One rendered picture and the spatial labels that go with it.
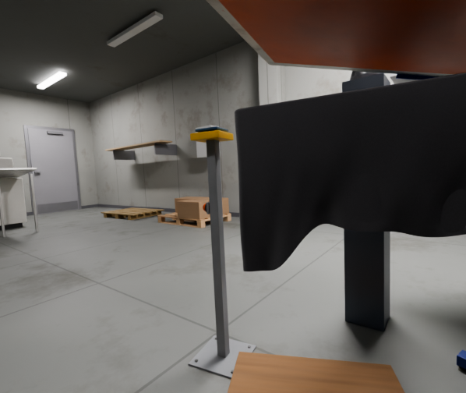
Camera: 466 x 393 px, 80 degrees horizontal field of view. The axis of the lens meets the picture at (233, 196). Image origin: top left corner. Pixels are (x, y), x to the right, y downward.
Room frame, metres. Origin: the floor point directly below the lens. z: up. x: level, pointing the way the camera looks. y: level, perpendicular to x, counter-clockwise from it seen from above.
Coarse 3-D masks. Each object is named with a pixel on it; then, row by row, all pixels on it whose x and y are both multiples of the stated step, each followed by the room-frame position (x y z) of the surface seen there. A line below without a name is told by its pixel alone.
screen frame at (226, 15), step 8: (208, 0) 0.75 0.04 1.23; (216, 0) 0.74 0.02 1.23; (216, 8) 0.79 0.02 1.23; (224, 8) 0.78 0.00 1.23; (224, 16) 0.83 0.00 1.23; (232, 16) 0.82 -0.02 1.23; (232, 24) 0.87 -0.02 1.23; (240, 24) 0.86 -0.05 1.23; (240, 32) 0.92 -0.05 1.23; (248, 40) 0.97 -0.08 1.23; (256, 48) 1.04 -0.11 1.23; (264, 56) 1.11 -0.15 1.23; (272, 64) 1.19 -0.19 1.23; (280, 64) 1.17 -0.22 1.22; (288, 64) 1.15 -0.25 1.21; (296, 64) 1.12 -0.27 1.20; (376, 72) 1.03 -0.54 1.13; (384, 72) 1.01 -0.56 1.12; (392, 72) 0.99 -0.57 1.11; (400, 72) 0.98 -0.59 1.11; (408, 72) 0.96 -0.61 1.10; (416, 72) 0.95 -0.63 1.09
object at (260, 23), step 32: (224, 0) 0.73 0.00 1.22; (256, 0) 0.70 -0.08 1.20; (288, 0) 0.67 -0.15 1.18; (320, 0) 0.64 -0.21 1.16; (352, 0) 0.62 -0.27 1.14; (384, 0) 0.59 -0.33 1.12; (416, 0) 0.57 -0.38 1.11; (448, 0) 0.55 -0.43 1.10; (256, 32) 0.89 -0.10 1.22; (288, 32) 0.84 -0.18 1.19; (320, 32) 0.80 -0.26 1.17; (352, 32) 0.76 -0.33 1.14; (384, 32) 0.73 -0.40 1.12; (416, 32) 0.69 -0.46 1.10; (448, 32) 0.66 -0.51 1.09
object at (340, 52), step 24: (264, 48) 1.02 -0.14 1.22; (288, 48) 0.97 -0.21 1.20; (312, 48) 0.93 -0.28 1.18; (336, 48) 0.89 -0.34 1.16; (360, 48) 0.85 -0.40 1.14; (384, 48) 0.82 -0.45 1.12; (408, 48) 0.79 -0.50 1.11; (432, 48) 0.76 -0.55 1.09; (456, 48) 0.73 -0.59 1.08; (432, 72) 0.92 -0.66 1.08; (456, 72) 0.88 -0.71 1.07
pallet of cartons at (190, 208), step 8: (176, 200) 4.95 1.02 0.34; (184, 200) 4.41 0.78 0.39; (192, 200) 4.34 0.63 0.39; (200, 200) 4.28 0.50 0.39; (208, 200) 4.24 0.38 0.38; (224, 200) 4.52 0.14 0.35; (176, 208) 4.96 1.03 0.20; (184, 208) 4.28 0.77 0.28; (192, 208) 4.16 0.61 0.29; (200, 208) 4.10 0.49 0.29; (224, 208) 4.51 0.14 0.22; (160, 216) 4.68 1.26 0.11; (168, 216) 4.56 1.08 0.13; (176, 216) 4.52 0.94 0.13; (184, 216) 4.28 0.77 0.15; (192, 216) 4.16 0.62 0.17; (200, 216) 4.09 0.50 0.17; (208, 216) 4.23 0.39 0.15; (224, 216) 4.47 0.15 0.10; (176, 224) 4.41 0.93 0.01; (184, 224) 4.35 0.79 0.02; (200, 224) 4.06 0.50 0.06
